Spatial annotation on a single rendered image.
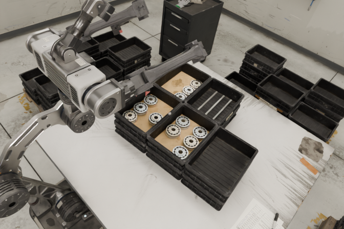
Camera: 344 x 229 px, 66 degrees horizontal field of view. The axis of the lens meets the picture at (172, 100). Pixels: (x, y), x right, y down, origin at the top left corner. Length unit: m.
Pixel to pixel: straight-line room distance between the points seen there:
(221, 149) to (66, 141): 1.06
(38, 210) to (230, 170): 1.38
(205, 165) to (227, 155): 0.17
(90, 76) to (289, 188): 1.47
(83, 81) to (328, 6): 3.93
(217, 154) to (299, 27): 3.33
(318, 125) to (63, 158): 2.37
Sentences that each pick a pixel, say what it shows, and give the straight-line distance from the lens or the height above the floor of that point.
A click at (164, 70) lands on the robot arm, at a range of 1.24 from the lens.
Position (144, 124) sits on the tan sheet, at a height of 0.83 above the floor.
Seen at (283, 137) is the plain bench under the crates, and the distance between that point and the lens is 2.25.
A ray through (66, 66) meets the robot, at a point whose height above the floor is 1.53.
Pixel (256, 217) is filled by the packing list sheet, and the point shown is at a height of 0.70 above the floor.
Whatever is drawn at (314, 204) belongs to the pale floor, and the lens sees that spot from 2.95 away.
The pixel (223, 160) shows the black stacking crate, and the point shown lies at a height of 0.83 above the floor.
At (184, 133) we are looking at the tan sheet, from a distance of 1.82.
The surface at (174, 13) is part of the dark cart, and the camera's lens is 3.22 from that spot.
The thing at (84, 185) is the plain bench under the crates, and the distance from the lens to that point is 1.77.
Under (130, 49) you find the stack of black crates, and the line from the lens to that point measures 3.10.
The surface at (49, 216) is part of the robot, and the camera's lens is 2.24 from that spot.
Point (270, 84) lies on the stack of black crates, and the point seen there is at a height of 0.49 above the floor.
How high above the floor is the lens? 2.25
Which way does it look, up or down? 45 degrees down
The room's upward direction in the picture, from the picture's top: 9 degrees clockwise
